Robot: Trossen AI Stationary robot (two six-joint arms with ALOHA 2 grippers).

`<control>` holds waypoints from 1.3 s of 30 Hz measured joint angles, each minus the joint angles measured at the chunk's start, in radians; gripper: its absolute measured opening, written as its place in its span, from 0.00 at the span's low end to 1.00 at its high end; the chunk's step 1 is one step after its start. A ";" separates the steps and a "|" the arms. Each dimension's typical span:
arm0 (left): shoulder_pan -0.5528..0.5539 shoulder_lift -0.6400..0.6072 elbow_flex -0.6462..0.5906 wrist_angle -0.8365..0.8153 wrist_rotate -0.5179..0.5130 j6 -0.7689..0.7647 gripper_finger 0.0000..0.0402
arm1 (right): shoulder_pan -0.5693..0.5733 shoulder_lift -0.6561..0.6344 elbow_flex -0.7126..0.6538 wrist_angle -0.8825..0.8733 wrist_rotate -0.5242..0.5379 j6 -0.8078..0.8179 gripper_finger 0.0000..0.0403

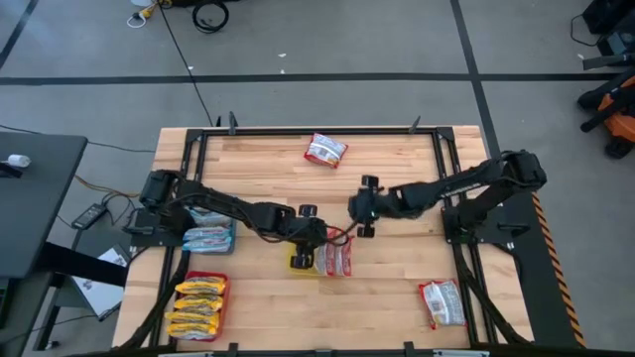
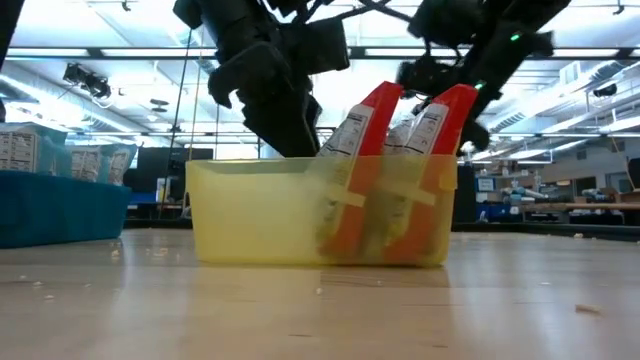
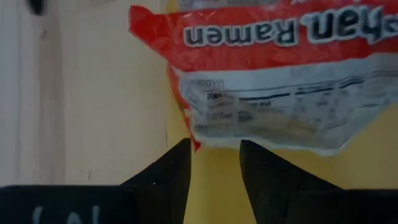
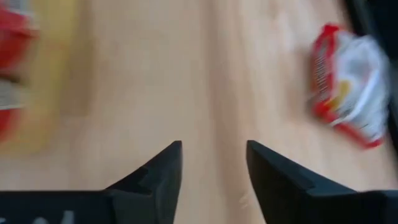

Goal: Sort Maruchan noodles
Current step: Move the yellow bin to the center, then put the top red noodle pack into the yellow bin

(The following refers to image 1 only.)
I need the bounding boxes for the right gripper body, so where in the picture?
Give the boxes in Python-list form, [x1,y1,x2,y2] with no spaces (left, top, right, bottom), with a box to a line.
[349,175,396,238]

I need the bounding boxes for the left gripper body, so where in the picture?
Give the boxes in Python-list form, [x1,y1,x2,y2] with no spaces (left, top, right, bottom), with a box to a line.
[290,204,329,270]

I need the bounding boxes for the red Maruchan noodle pack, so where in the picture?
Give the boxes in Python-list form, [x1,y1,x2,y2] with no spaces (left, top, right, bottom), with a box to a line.
[332,236,354,278]
[418,279,468,331]
[317,241,338,278]
[304,132,349,170]

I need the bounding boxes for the yellow plastic bin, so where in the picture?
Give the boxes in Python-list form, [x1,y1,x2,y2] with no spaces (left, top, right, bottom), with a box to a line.
[287,237,354,278]

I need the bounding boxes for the blue snack packets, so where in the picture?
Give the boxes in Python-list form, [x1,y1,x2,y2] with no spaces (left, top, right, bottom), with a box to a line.
[181,205,238,257]

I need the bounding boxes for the blue Maruchan noodle pack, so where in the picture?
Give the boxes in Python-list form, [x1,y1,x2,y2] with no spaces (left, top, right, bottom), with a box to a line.
[182,237,233,254]
[182,226,233,242]
[190,210,233,228]

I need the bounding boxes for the red plastic bin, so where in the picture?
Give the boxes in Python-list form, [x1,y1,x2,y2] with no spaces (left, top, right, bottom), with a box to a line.
[166,270,232,344]

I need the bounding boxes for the yellow Maruchan noodle pack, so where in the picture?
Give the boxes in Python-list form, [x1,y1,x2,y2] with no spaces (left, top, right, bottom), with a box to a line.
[174,276,228,298]
[163,309,221,330]
[165,324,219,342]
[172,295,224,314]

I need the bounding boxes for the black platform with hazard stripe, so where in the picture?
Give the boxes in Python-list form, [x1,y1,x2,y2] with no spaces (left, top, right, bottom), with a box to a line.
[441,171,587,349]

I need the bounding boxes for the black power adapter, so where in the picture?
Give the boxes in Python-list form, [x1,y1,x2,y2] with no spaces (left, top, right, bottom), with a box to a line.
[70,202,109,231]

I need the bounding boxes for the orange and black machine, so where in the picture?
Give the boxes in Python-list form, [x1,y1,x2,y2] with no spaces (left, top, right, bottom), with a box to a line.
[576,68,635,161]

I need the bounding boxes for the black side desk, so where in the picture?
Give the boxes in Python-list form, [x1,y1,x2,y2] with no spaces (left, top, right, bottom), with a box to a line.
[0,132,89,280]

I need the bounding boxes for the black equipment stack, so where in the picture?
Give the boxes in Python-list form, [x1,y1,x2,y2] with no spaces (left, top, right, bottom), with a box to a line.
[569,0,635,70]

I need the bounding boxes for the black aluminium table frame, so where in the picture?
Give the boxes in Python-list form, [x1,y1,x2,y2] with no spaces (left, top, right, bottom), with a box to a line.
[118,112,532,357]

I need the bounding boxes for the thin black floor cable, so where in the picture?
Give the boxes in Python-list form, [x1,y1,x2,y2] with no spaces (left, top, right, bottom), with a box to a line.
[0,123,158,154]

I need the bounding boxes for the long black floor cable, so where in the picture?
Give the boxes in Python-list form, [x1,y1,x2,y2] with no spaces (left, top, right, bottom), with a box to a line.
[156,0,217,128]

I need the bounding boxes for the tan braided cable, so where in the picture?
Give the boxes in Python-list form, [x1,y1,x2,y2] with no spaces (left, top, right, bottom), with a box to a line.
[73,174,141,198]

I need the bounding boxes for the black desk leg frame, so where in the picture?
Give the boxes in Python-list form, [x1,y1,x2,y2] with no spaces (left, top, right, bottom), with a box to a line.
[0,241,131,357]

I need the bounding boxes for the coiled black cable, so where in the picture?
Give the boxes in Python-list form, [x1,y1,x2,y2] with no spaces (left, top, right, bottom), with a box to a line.
[191,0,231,35]

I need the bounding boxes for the white and yellow extension cord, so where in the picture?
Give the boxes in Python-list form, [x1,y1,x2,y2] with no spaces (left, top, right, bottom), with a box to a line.
[125,0,173,30]

